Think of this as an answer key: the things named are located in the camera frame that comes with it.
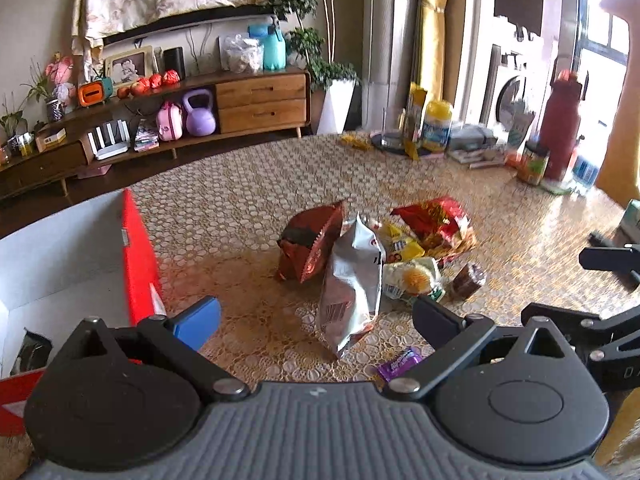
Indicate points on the yellow lid wipes canister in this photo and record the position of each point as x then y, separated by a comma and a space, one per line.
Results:
436, 127

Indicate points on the red snack bag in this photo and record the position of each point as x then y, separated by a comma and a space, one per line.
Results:
435, 222

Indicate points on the yellow curtain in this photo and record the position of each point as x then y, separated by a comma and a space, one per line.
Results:
434, 25

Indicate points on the dark round tray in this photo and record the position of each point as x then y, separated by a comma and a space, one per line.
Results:
390, 142

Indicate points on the clear plastic bag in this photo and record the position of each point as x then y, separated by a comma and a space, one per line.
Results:
242, 55

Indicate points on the yellow and white box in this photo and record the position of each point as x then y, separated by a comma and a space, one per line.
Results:
50, 139

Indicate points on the teal spray bottle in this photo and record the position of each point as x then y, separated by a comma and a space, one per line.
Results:
274, 50

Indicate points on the flat yellow snack packet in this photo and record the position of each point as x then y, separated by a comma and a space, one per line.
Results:
356, 141

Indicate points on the brown foil snack bag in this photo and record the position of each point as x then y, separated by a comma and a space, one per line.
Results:
310, 240

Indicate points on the brown cake packet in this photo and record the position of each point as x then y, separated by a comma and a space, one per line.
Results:
467, 282

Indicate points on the plant in patterned pot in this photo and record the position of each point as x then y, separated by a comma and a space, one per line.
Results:
54, 109

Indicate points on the grey box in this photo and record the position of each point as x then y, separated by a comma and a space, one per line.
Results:
472, 140

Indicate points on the wooden television cabinet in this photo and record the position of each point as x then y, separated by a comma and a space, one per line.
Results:
260, 105

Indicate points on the black speaker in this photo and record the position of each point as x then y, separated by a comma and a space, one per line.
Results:
174, 62

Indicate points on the small green potted plant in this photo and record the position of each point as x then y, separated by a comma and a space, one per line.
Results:
12, 120

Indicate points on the orange retro tissue box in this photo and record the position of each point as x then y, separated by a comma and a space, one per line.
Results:
94, 92

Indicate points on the blue label water bottle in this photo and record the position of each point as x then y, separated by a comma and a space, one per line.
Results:
585, 170

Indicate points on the white router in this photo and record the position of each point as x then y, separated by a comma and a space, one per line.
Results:
109, 142

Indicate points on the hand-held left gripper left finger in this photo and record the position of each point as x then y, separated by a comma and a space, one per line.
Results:
200, 317

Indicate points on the black snack packet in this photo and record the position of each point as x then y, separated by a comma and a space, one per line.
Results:
32, 352

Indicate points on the washing machine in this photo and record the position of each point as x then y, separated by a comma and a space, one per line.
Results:
510, 95

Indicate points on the white planter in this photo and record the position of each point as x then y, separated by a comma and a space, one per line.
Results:
336, 105

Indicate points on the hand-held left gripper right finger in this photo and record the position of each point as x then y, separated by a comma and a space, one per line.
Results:
432, 317

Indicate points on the pink small case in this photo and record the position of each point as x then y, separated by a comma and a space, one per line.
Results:
169, 122

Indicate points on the purple candy wrapper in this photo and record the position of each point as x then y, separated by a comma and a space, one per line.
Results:
397, 364

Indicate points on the green bread packet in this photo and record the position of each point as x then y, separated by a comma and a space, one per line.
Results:
412, 277

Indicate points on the white floor air conditioner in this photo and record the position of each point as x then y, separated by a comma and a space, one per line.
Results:
381, 35

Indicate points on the pink plush doll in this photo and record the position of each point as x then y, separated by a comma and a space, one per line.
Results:
60, 72

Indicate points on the television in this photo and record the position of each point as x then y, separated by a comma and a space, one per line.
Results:
190, 21

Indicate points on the small yellow bottles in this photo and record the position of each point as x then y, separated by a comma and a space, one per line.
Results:
22, 145

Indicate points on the blue container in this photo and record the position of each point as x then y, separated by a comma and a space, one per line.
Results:
257, 30

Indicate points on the picture frame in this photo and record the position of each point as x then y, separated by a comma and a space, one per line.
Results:
127, 66

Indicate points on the purple kettlebell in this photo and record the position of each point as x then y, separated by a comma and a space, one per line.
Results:
200, 117

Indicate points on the white cardboard box red edges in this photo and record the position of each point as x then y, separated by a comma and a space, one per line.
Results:
65, 260

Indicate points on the stack of booklets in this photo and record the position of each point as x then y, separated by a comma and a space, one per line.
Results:
146, 137

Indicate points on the red apple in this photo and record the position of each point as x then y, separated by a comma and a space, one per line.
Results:
123, 92

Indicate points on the silver foil snack bag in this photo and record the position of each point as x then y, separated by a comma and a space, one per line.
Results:
350, 285

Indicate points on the pink flat box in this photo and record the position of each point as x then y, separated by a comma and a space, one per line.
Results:
94, 171

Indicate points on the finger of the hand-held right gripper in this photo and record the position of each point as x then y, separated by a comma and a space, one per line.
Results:
615, 340
607, 259

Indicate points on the tall yellow package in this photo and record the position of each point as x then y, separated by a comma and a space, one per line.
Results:
416, 110

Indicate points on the labelled jar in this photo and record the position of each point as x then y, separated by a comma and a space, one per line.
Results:
532, 165

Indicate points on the red thermos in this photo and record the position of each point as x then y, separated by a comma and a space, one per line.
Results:
560, 120

